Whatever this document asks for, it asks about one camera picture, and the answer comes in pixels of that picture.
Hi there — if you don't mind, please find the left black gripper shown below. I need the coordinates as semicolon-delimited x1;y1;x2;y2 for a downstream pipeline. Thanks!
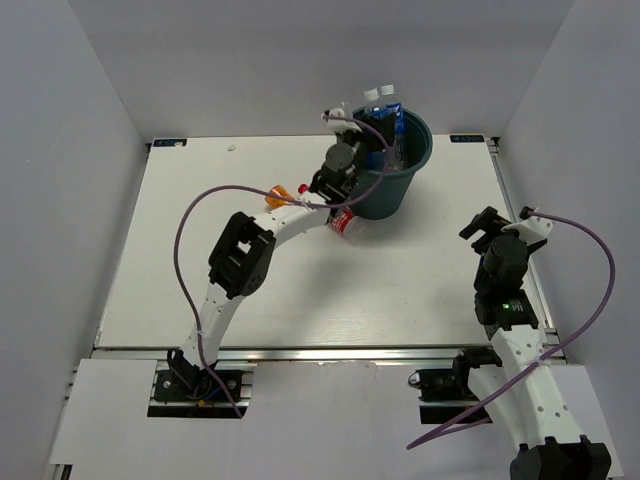
333;111;393;191

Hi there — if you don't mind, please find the blue label bottle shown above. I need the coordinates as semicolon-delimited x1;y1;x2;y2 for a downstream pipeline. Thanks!
380;84;405;171
363;87;386;171

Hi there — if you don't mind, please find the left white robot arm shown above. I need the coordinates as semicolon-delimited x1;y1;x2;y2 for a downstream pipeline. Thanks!
169;108;394;399

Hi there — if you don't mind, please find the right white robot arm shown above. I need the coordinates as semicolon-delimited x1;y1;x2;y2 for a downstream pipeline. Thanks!
451;206;612;479

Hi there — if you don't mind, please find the dark green plastic bin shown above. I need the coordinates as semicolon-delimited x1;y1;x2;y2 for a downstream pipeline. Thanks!
350;108;433;220

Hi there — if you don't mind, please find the right black logo sticker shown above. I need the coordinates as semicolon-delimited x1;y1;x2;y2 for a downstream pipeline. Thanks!
449;134;485;143

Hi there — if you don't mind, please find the black logo sticker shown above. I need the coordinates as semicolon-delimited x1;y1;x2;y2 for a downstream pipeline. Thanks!
151;138;187;148
449;134;485;143

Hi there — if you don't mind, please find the red label water bottle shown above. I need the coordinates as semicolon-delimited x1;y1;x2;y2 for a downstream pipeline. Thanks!
295;184;364;241

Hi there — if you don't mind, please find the orange juice bottle upper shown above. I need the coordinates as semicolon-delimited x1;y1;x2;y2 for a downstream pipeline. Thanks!
265;184;294;210

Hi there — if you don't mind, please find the left black logo sticker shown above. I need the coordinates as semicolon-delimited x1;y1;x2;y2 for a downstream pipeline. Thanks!
151;138;187;148

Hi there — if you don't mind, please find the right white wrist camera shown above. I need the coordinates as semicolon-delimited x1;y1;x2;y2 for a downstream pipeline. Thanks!
501;207;554;253

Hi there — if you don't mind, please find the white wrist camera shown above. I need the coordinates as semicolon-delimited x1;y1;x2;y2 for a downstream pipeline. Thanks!
501;207;554;253
321;106;363;143

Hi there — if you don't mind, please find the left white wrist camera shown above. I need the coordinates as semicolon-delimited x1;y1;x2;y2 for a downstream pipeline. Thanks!
321;106;363;143

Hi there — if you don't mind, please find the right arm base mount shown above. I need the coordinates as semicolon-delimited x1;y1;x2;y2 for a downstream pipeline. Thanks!
407;347;502;425

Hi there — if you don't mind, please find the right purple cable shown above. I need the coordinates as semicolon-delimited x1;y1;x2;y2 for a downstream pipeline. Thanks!
405;205;616;450

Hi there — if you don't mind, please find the purple cable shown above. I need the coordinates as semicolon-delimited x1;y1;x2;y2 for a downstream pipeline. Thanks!
173;112;396;419
405;205;616;450

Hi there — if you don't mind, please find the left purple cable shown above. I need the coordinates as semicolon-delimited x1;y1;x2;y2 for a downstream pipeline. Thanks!
173;112;396;419

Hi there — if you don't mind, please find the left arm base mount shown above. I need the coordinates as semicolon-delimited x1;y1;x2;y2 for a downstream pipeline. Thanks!
147;360;257;420

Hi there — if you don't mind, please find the aluminium table frame rail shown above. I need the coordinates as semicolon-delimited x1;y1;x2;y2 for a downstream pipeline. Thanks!
92;345;566;363

